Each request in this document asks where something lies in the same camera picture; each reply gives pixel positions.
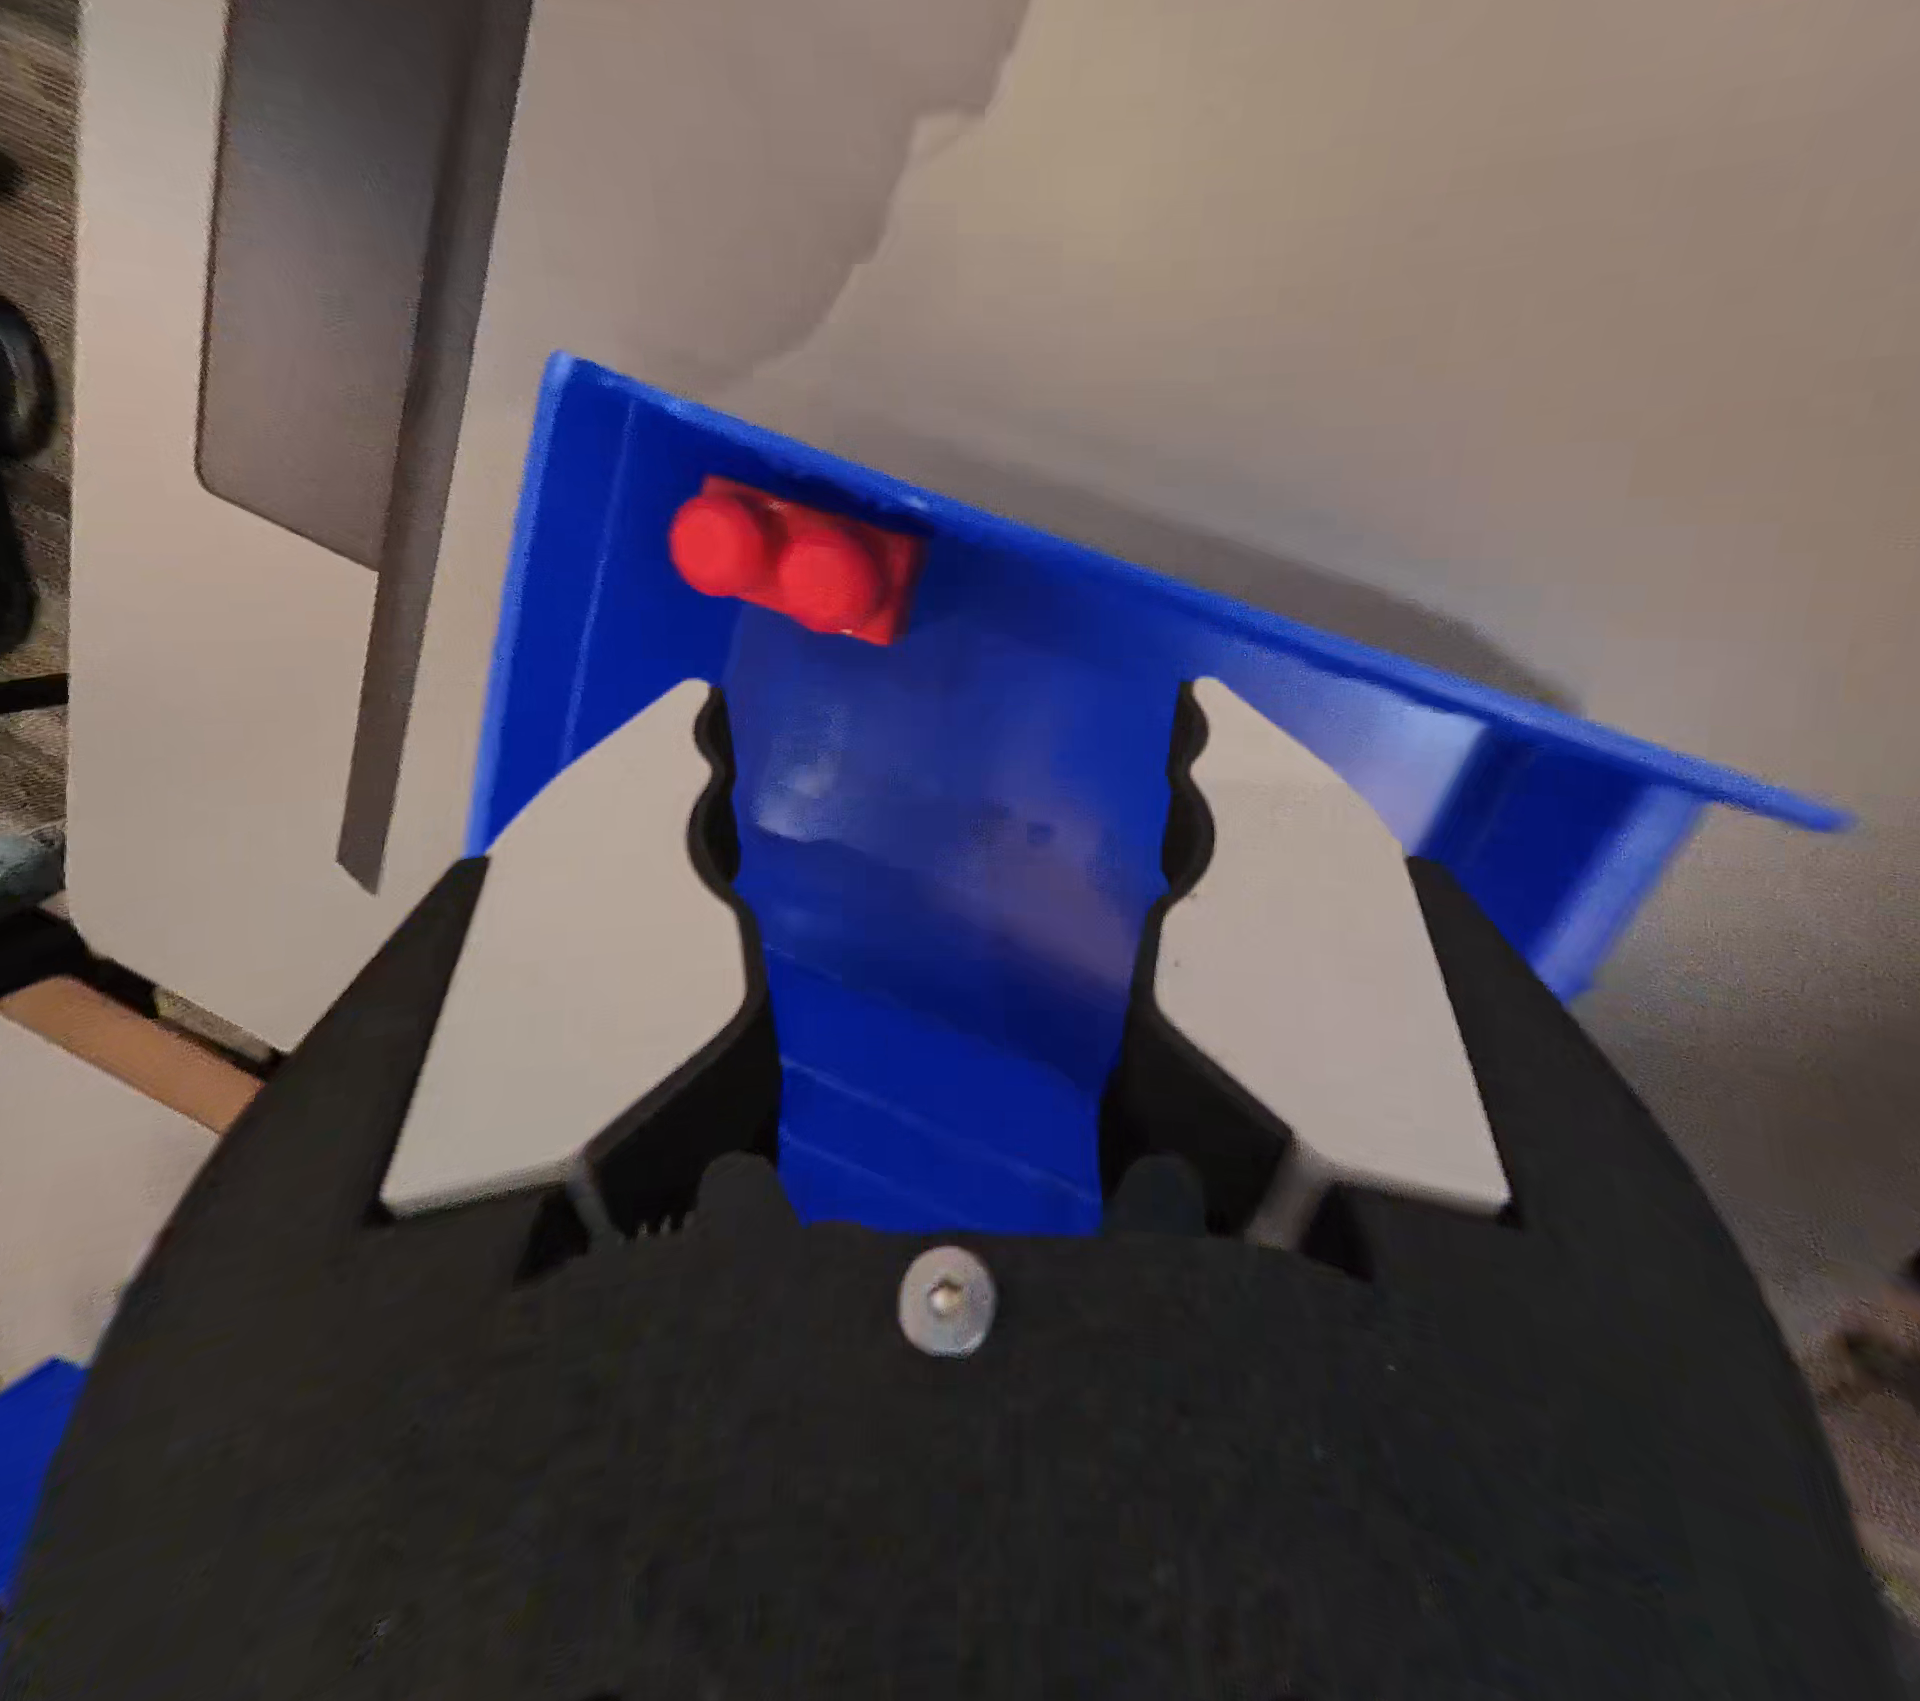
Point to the red two-stud building block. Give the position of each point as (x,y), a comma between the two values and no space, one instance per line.
(797,570)

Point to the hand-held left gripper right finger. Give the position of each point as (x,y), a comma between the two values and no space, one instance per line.
(1320,981)

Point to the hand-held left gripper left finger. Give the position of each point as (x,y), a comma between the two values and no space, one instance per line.
(586,981)

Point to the blue plastic bin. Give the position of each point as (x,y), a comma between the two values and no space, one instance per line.
(37,1462)
(962,981)

